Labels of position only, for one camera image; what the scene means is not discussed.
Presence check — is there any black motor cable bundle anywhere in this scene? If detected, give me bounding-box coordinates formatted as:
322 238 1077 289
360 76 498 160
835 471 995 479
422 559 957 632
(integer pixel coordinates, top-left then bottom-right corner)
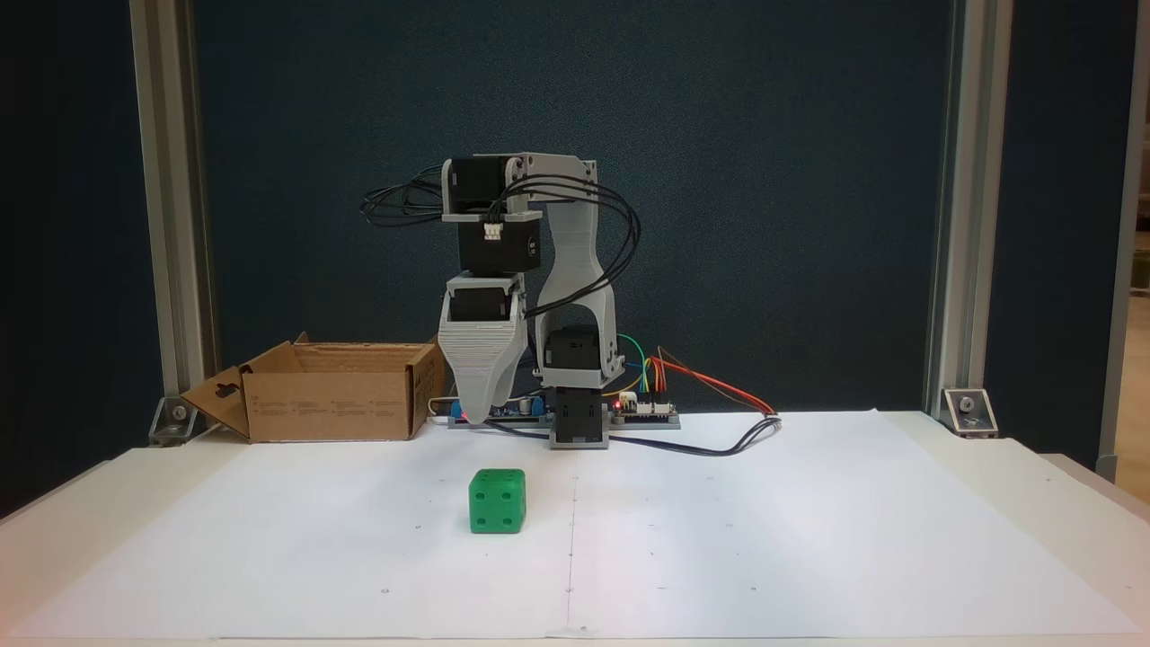
359 166 642 317

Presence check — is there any circuit board with coloured wires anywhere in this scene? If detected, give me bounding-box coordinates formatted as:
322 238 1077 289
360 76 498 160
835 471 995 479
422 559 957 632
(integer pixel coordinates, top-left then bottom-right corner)
611 395 681 430

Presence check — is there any green die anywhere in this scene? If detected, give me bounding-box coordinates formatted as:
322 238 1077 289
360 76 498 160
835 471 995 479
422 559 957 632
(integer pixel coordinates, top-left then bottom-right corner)
468 468 527 535

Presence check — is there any aluminium corner bracket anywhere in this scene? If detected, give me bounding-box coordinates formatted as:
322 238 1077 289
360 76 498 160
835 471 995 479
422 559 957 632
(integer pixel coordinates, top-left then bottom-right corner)
148 395 221 448
942 388 999 439

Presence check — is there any black cable with white connector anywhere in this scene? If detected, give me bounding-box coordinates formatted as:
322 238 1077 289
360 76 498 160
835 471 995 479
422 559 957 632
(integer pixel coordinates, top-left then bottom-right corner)
490 415 783 457

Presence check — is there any orange and red wire bundle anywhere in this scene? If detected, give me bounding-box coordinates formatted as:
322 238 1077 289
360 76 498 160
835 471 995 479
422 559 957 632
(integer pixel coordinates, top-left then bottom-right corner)
651 346 775 416

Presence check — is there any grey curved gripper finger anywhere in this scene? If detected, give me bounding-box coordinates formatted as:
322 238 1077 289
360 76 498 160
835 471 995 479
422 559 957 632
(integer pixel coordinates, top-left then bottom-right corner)
438 320 526 426

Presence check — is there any blue circuit board with capacitors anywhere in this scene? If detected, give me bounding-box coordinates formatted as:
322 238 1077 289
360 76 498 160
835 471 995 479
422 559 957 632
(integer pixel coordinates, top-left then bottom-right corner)
447 395 551 430

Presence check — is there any large white paper sheet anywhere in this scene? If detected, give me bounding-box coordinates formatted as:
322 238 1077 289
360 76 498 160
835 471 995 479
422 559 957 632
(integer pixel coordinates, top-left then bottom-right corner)
9 409 1142 639

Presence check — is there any brown cardboard box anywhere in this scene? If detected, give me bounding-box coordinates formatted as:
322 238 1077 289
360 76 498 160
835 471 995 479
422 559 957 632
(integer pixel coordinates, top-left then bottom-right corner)
180 332 447 443

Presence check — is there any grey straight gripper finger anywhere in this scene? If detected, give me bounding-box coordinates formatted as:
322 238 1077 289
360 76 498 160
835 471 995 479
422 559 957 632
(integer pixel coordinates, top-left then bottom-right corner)
485 323 531 423

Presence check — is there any aluminium frame post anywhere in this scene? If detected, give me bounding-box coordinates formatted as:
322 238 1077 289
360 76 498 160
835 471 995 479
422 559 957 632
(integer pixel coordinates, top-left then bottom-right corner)
128 0 219 423
1096 0 1150 486
924 0 1013 414

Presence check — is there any green yellow blue wire bundle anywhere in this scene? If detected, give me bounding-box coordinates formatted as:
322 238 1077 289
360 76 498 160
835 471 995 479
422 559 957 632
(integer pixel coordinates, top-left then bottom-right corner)
618 334 654 398

